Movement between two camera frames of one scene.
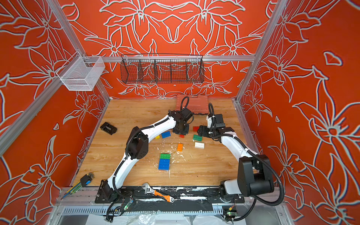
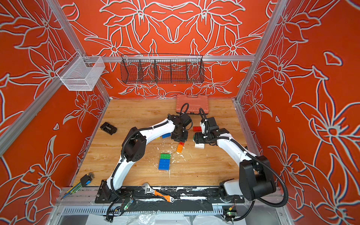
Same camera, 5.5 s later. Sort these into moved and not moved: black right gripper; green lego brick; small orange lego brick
Moved: black right gripper
Not moved: small orange lego brick; green lego brick
